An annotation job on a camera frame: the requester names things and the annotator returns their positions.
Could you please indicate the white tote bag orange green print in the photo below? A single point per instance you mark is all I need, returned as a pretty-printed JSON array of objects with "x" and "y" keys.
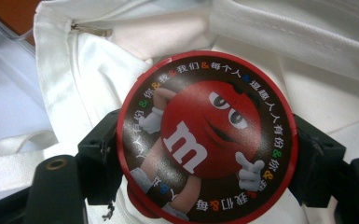
[{"x": 323, "y": 77}]

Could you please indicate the red round tin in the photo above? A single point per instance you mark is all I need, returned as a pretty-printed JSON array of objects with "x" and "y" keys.
[{"x": 208, "y": 140}]

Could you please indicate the orange-brown cardboard box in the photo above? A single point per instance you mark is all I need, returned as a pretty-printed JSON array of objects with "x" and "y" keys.
[{"x": 9, "y": 12}]

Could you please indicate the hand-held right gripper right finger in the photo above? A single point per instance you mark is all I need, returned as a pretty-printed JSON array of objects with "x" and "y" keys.
[{"x": 318, "y": 168}]

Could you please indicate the clear plastic container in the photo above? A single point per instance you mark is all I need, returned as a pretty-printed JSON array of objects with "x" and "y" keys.
[{"x": 15, "y": 35}]

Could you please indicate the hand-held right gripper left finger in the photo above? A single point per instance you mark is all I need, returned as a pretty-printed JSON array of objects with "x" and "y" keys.
[{"x": 101, "y": 168}]

